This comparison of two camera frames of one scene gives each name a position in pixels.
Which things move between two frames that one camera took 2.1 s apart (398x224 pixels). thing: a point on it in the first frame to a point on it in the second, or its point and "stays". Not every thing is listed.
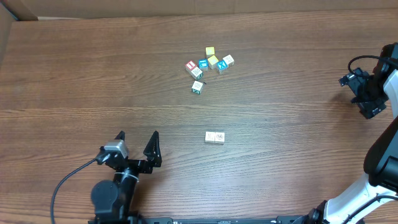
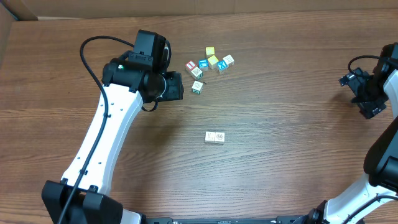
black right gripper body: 360,97 stays
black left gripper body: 137,165 to 175,86
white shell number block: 219,137 stays
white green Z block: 197,87 stays
